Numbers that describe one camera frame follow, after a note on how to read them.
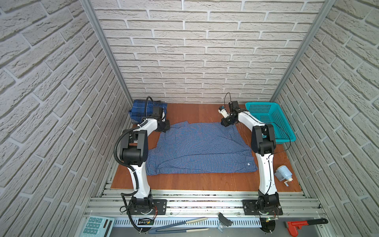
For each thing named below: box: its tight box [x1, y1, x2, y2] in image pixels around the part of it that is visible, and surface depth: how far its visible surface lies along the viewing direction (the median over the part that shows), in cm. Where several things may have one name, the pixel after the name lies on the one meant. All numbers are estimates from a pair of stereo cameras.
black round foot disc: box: [259, 216, 276, 233], surface depth 72 cm
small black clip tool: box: [218, 211, 233, 227], surface depth 71 cm
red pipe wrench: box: [287, 218, 329, 237], surface depth 70 cm
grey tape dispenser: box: [273, 164, 294, 188], surface depth 81 cm
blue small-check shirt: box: [146, 120, 259, 176], surface depth 92 cm
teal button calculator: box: [79, 216, 115, 237], surface depth 68 cm
